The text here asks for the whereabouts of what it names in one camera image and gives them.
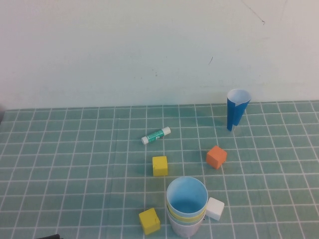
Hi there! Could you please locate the pink plastic cup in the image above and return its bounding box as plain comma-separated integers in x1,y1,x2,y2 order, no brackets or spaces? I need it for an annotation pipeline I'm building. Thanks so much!
167,213,205,238

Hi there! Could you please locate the yellow foam cube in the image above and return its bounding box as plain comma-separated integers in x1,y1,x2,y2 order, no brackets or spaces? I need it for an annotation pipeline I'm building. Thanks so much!
152,156,168,177
138,208,160,236

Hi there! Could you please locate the green checkered tablecloth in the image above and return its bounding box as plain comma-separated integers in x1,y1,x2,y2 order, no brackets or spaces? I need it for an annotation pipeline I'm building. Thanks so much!
0,101,319,239

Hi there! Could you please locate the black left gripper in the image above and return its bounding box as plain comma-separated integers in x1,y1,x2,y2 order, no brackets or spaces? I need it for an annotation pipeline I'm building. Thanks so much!
34,233,61,239

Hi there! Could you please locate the green white glue stick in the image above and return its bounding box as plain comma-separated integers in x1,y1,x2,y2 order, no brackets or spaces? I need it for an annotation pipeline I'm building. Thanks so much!
141,126,171,145

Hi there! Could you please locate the blue plastic cup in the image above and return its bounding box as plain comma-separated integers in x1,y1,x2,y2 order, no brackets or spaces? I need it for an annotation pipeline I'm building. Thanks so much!
166,176,209,215

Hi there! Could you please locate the blue paper cone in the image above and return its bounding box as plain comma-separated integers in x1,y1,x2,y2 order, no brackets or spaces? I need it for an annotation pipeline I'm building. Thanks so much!
226,88,252,131

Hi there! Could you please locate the white foam cube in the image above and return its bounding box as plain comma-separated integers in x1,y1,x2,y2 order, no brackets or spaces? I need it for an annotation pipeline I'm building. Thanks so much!
205,197,225,221

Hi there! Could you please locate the green plastic cup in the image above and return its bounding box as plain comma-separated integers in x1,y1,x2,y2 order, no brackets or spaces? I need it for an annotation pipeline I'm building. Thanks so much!
167,210,206,226

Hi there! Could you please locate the orange foam cube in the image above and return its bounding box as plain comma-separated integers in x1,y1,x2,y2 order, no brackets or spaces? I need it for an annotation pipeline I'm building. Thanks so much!
206,145,228,170

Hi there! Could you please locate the yellow plastic cup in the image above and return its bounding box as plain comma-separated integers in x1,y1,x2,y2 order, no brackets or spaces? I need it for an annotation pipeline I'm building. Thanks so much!
166,203,207,223

